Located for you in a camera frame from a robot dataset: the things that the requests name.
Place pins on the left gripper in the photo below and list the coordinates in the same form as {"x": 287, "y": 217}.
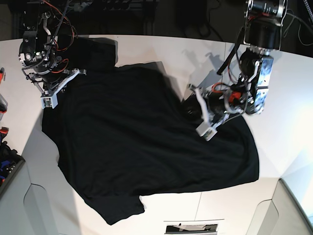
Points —
{"x": 215, "y": 106}

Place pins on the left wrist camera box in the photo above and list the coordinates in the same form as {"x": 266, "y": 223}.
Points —
{"x": 206, "y": 131}

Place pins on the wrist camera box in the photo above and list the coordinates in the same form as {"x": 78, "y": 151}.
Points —
{"x": 206, "y": 131}
{"x": 49, "y": 101}

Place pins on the grey bin with clothes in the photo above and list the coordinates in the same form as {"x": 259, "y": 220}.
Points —
{"x": 10, "y": 162}

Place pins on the black t-shirt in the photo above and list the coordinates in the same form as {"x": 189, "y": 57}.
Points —
{"x": 121, "y": 133}

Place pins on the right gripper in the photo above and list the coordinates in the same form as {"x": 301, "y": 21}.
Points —
{"x": 51, "y": 82}

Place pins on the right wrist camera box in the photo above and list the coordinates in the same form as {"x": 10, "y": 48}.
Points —
{"x": 49, "y": 101}

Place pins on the orange grey tool at edge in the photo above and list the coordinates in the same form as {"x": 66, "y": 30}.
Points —
{"x": 3, "y": 101}

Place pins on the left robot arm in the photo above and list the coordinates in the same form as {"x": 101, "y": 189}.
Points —
{"x": 248, "y": 65}

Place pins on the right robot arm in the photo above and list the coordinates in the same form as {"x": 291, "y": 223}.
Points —
{"x": 48, "y": 35}

